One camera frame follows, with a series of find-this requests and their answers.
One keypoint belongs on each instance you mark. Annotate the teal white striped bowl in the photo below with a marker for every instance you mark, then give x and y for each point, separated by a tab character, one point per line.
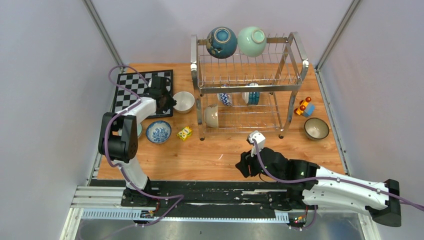
251	98

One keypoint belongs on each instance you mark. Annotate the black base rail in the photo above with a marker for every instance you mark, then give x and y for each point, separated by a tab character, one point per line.
212	199

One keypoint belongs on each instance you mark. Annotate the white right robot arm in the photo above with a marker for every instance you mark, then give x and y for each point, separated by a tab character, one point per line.
314	185

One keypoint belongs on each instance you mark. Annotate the cream bowl green leaf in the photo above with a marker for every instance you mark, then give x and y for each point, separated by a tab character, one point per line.
184	102

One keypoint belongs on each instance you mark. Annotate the aluminium left frame post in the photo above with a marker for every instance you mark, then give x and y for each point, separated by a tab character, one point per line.
96	18

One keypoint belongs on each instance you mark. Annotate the orange blue toy car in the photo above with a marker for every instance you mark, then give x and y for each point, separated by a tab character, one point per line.
306	108

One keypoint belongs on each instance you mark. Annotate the aluminium frame post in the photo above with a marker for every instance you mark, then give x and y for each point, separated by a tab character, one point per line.
96	18
350	12

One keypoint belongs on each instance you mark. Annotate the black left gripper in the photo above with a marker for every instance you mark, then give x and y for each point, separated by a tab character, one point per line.
171	103

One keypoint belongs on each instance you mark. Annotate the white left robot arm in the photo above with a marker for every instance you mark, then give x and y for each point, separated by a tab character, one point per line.
118	139

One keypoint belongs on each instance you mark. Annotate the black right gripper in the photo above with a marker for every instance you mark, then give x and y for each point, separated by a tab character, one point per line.
246	159

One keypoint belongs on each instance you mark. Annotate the pale green striped bowl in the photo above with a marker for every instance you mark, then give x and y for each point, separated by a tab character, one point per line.
139	130

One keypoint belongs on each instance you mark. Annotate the white blue floral bowl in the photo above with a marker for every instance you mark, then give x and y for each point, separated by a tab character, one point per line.
158	132

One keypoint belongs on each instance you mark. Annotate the dark blue glazed bowl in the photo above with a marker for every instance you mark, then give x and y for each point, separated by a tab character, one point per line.
221	42

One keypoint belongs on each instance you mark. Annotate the yellow green toy block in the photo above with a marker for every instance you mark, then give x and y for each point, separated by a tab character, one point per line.
184	133

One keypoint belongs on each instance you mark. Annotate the mint green glazed bowl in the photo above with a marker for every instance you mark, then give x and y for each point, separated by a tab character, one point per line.
252	41

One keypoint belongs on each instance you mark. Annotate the aluminium right frame post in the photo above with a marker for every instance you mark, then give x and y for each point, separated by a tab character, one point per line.
350	12

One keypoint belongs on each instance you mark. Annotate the steel two-tier dish rack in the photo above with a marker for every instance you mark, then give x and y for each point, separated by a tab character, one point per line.
278	74

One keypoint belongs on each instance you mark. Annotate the plain cream bowl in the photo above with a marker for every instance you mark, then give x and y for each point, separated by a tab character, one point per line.
211	117

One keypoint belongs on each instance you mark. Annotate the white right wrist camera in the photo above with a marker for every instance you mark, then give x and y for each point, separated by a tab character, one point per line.
257	140

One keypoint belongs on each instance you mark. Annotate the dark patterned rim bowl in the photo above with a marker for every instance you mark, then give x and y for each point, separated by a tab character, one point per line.
316	129

